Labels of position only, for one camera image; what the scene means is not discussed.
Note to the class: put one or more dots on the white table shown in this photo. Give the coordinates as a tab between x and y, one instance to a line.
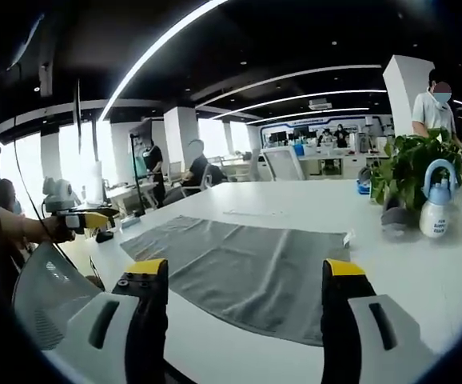
395	288

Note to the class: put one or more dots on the grey mesh office chair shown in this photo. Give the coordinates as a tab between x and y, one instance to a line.
51	296

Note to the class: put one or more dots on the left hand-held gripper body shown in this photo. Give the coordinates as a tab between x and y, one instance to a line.
58	192

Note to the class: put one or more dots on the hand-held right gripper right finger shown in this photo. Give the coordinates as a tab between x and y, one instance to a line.
371	320

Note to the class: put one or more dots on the white mesh office chair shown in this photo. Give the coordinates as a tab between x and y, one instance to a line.
282	163

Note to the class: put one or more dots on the white towel label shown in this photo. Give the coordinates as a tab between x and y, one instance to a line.
349	236

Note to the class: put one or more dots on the green potted plant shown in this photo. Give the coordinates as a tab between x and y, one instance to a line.
413	168

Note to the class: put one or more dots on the black computer mouse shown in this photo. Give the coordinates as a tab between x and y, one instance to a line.
104	236

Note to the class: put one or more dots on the person's left hand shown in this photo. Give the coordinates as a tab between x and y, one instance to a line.
61	232

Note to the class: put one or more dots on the grey towel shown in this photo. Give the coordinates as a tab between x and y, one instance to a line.
247	268

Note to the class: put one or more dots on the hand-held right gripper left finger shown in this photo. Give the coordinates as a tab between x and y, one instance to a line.
107	328

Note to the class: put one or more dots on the blue and white spray bottle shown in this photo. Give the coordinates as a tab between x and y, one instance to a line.
438	204

